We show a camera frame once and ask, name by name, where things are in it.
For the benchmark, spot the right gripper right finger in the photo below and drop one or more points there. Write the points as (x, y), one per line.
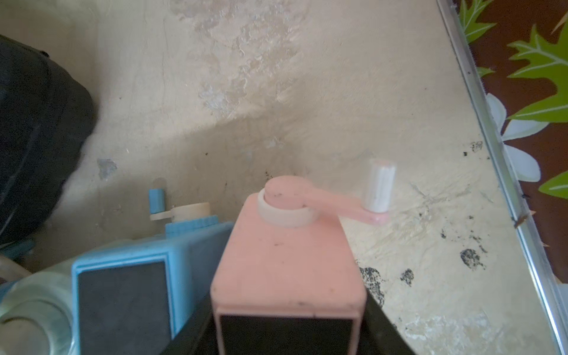
(378, 335)

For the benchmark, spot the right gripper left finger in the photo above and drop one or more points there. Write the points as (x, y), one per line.
(197, 337)

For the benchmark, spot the green pencil sharpener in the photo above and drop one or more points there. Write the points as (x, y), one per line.
(46, 299)

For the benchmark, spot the black hard case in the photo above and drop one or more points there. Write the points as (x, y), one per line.
(46, 116)

